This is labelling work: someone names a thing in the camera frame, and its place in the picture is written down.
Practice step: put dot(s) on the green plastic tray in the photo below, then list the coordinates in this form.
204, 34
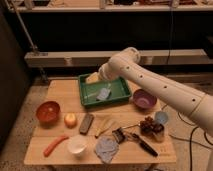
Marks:
120, 91

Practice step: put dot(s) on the orange carrot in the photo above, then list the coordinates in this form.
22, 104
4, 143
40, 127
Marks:
54, 144

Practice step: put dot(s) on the blue cup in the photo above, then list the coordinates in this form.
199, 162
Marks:
161, 117

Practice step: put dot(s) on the white cup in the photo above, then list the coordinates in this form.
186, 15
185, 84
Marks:
77, 145

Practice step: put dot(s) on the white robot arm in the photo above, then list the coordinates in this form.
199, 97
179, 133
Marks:
194, 104

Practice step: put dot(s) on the red bowl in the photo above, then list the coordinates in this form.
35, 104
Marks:
48, 112

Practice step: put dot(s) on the brown grape bunch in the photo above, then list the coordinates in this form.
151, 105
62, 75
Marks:
149, 126

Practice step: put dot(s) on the diagonal metal pole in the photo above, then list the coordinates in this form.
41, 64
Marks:
33, 46

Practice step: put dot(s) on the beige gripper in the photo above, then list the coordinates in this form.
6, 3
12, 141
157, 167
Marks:
92, 78

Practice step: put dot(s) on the metal spatula tool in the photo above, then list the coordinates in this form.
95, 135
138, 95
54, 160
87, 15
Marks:
120, 135

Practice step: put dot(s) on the yellow red apple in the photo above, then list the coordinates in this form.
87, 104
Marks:
70, 120

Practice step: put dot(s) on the grey scoop in tray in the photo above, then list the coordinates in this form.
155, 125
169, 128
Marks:
104, 93

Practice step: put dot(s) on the blue grey cloth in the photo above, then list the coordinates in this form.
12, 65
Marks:
106, 148

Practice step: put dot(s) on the metal shelf beam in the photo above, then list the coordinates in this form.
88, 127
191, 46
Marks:
97, 58

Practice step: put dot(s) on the purple bowl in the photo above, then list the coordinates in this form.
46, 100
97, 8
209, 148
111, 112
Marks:
143, 99

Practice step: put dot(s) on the wooden table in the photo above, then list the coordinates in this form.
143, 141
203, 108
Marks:
66, 94

